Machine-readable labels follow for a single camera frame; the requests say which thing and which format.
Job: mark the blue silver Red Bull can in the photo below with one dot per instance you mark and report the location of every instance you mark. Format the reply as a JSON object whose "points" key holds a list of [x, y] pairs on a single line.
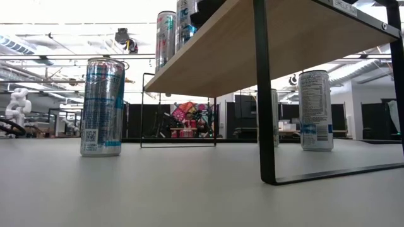
{"points": [[102, 110]]}

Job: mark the black wall monitor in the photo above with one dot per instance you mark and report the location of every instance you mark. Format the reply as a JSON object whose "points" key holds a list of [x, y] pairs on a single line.
{"points": [[245, 107]]}

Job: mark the white shelf label sticker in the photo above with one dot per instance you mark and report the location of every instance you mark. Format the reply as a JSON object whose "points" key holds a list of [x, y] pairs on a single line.
{"points": [[344, 7]]}

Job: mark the Celsius Arctic can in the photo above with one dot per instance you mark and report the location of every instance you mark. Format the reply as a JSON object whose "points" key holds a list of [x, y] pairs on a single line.
{"points": [[184, 28]]}

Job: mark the tall silver Celsius can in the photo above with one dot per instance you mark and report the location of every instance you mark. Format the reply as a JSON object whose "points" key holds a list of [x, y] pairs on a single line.
{"points": [[164, 41], [315, 110], [275, 119]]}

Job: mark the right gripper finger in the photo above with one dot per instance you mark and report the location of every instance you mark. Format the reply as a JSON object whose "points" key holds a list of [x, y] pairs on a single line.
{"points": [[206, 11]]}

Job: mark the wooden shelf black metal frame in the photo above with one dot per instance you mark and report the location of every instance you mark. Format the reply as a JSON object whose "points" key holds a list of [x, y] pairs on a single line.
{"points": [[284, 38]]}

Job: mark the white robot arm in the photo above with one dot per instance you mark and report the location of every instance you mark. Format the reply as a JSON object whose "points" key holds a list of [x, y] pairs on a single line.
{"points": [[17, 107], [71, 124]]}

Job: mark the colourful geometric mural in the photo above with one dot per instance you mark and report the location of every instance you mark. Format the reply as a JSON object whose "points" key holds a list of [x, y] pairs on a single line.
{"points": [[189, 110]]}

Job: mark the black ceiling camera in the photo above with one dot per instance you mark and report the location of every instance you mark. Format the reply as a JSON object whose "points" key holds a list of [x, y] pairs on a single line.
{"points": [[121, 36]]}

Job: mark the silver ventilation duct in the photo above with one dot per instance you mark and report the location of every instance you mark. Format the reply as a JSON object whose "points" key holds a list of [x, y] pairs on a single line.
{"points": [[356, 72], [15, 44]]}

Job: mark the black partition panel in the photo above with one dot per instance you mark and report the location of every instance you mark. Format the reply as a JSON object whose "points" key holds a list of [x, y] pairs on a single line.
{"points": [[134, 121], [374, 121]]}

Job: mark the white hanging sheet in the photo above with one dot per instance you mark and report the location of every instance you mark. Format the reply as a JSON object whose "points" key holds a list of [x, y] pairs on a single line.
{"points": [[394, 115]]}

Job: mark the black ceiling hook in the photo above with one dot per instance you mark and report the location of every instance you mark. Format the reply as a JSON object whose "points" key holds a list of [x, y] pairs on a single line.
{"points": [[293, 81]]}

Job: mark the white cardboard box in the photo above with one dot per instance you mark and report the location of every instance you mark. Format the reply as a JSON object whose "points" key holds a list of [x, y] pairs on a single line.
{"points": [[285, 126]]}

